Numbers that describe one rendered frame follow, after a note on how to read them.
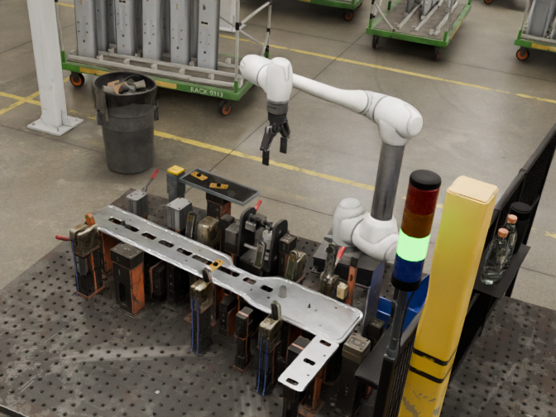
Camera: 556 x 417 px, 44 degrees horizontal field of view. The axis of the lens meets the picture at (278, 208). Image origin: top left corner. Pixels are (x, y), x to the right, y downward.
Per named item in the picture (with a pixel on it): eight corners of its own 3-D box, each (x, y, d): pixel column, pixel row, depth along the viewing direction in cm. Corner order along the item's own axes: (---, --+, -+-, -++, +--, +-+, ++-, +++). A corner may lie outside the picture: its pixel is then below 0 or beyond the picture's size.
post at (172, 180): (167, 247, 356) (165, 173, 333) (176, 241, 362) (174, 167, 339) (179, 252, 353) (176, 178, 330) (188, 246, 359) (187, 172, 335)
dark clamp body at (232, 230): (217, 297, 325) (218, 229, 305) (232, 283, 335) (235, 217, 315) (235, 305, 321) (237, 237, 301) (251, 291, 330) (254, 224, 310)
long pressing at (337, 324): (76, 224, 318) (75, 222, 317) (110, 204, 335) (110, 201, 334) (339, 347, 259) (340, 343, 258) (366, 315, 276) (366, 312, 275)
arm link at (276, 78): (297, 99, 271) (277, 88, 280) (299, 61, 263) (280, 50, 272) (275, 104, 265) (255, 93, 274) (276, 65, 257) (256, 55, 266)
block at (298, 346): (278, 400, 273) (282, 347, 258) (292, 383, 281) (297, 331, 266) (299, 411, 269) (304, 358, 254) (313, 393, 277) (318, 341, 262)
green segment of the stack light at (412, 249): (391, 254, 158) (395, 232, 155) (403, 241, 163) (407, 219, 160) (419, 265, 156) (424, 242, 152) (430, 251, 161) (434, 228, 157)
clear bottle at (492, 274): (476, 282, 225) (490, 232, 214) (482, 272, 230) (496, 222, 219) (496, 289, 222) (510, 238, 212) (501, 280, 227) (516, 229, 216)
